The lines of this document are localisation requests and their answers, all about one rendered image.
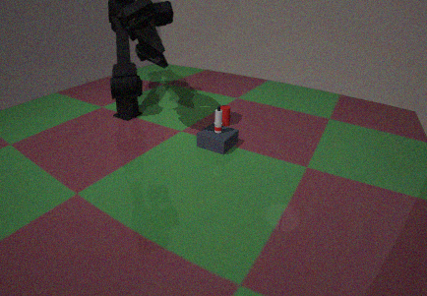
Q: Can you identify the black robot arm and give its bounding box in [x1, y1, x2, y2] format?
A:
[108, 0, 173, 121]

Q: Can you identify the dark red cylinder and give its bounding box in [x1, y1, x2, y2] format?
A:
[220, 105, 230, 126]

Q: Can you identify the white marker with red band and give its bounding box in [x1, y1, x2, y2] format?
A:
[214, 106, 222, 133]

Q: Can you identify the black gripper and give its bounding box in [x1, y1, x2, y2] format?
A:
[117, 0, 168, 69]

